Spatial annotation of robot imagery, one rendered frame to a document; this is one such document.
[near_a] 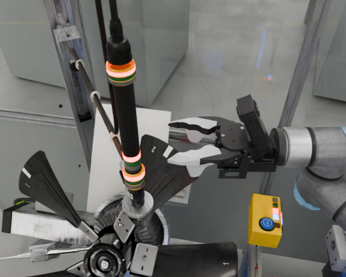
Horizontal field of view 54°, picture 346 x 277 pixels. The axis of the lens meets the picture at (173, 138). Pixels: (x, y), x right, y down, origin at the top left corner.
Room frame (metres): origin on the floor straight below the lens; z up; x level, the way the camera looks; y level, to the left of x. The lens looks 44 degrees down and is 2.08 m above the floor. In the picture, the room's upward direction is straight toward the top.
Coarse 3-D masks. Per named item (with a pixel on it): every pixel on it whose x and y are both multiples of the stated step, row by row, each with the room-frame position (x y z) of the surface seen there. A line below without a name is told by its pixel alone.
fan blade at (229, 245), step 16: (160, 256) 0.45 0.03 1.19; (176, 256) 0.45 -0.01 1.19; (192, 256) 0.45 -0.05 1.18; (208, 256) 0.45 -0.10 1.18; (224, 256) 0.45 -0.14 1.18; (160, 272) 0.40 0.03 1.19; (176, 272) 0.40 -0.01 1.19; (192, 272) 0.40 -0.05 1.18; (208, 272) 0.41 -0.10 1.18; (224, 272) 0.41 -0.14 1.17
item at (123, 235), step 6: (120, 216) 0.54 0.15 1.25; (126, 216) 0.53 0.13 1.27; (120, 222) 0.52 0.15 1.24; (126, 222) 0.51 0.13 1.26; (114, 228) 0.51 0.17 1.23; (120, 228) 0.50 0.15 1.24; (126, 228) 0.49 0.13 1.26; (132, 228) 0.48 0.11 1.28; (120, 234) 0.48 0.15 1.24; (126, 234) 0.47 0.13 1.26; (126, 240) 0.46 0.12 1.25
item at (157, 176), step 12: (144, 144) 0.69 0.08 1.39; (156, 144) 0.67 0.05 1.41; (168, 144) 0.65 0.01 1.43; (144, 156) 0.65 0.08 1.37; (156, 156) 0.63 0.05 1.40; (168, 156) 0.62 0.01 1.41; (144, 168) 0.62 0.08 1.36; (156, 168) 0.60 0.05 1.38; (168, 168) 0.59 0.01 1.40; (180, 168) 0.58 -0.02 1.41; (156, 180) 0.57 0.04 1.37; (168, 180) 0.56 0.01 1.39; (180, 180) 0.55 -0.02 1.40; (192, 180) 0.54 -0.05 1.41; (156, 192) 0.54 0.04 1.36; (168, 192) 0.53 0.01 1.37; (156, 204) 0.51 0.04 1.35
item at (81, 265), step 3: (78, 264) 0.43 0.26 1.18; (81, 264) 0.43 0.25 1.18; (72, 267) 0.42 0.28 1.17; (75, 267) 0.42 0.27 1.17; (81, 267) 0.43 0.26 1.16; (69, 270) 0.42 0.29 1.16; (72, 270) 0.42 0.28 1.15; (75, 270) 0.42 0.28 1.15; (78, 270) 0.43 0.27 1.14; (81, 270) 0.43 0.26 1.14; (72, 273) 0.42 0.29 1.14; (75, 273) 0.42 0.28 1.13; (78, 273) 0.43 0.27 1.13; (81, 273) 0.43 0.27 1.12; (84, 276) 0.43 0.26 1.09
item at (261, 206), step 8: (256, 200) 0.72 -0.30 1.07; (264, 200) 0.72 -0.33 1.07; (256, 208) 0.68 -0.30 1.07; (264, 208) 0.68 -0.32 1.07; (272, 208) 0.68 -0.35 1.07; (280, 208) 0.68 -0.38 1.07; (256, 216) 0.65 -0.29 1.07; (264, 216) 0.65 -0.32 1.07; (272, 216) 0.65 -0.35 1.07; (280, 216) 0.65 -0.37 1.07; (248, 224) 0.67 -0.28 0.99; (256, 224) 0.62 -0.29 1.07; (280, 224) 0.62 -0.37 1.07; (248, 232) 0.63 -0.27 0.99; (256, 232) 0.59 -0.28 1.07; (264, 232) 0.59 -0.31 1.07; (272, 232) 0.59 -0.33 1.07; (280, 232) 0.59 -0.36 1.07; (248, 240) 0.60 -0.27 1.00; (256, 240) 0.59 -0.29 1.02; (264, 240) 0.59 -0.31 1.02; (272, 240) 0.58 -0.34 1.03
